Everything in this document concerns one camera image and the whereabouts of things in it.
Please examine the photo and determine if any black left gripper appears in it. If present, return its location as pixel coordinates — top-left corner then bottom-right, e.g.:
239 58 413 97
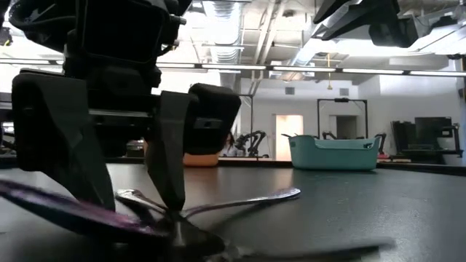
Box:
11 0 192 212

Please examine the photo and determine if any orange plastic bin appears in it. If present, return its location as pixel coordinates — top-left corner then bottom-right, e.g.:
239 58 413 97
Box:
143 140 221 167

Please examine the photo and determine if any person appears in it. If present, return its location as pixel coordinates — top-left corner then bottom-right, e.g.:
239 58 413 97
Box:
222 131 238 157

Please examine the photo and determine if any long ceiling light strip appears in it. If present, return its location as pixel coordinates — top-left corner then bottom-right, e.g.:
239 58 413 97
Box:
0 57 466 77

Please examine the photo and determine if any hanging pendant lamp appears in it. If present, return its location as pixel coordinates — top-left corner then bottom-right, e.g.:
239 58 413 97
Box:
326 52 333 91

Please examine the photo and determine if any lit doorway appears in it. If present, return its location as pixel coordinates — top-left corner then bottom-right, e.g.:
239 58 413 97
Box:
275 114 304 161

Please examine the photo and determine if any black desk with monitor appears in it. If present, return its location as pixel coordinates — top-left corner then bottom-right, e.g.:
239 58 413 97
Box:
391 116 464 161

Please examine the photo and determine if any teal plastic bin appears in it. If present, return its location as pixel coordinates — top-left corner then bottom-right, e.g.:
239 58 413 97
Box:
288 134 381 172

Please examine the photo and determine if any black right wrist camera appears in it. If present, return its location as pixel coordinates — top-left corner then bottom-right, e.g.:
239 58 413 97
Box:
368 14 419 49

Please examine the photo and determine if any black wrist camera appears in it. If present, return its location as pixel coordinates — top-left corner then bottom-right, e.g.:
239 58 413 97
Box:
183 82 242 156
368 14 419 49

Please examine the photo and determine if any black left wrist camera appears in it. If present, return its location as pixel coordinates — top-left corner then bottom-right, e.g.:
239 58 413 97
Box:
183 82 242 156

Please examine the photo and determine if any black frame stand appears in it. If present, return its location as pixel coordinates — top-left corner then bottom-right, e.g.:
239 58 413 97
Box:
317 98 368 140
238 93 255 146

